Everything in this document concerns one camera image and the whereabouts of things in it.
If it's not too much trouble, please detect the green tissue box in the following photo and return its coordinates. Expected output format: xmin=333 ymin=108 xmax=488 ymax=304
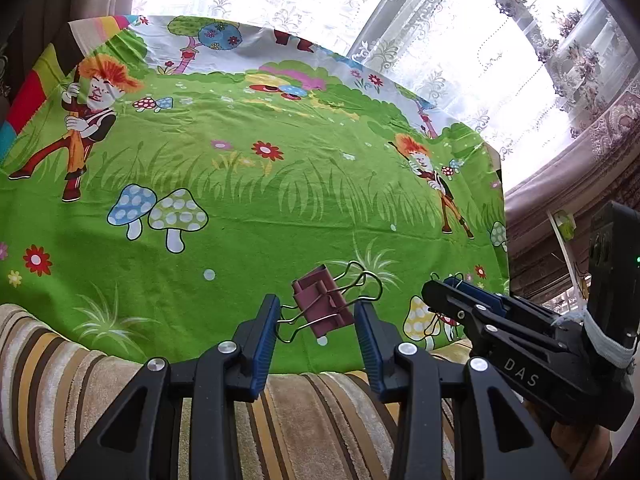
xmin=553 ymin=209 xmax=576 ymax=242

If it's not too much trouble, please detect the striped beige sofa cover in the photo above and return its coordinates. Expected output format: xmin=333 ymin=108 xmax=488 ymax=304
xmin=0 ymin=301 xmax=474 ymax=480

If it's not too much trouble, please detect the mauve drape right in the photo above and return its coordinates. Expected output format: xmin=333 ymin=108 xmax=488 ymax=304
xmin=506 ymin=84 xmax=639 ymax=302

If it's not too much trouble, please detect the white lace sheer curtain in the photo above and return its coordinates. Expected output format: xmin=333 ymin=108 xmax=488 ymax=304
xmin=132 ymin=0 xmax=639 ymax=188

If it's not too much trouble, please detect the mauve drape left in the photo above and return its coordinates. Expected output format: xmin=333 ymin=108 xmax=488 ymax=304
xmin=1 ymin=0 xmax=132 ymax=115

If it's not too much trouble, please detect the green cartoon print tablecloth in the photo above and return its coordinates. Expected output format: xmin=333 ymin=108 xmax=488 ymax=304
xmin=1 ymin=16 xmax=509 ymax=361

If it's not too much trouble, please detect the white glass side shelf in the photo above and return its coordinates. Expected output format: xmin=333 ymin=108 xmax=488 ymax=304
xmin=546 ymin=210 xmax=588 ymax=310

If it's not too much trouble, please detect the mauve drape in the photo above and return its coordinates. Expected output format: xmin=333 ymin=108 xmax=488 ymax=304
xmin=1 ymin=0 xmax=132 ymax=115
xmin=506 ymin=84 xmax=639 ymax=302

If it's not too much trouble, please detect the pink binder clip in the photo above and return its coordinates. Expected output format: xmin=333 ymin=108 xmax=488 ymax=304
xmin=274 ymin=260 xmax=384 ymax=347

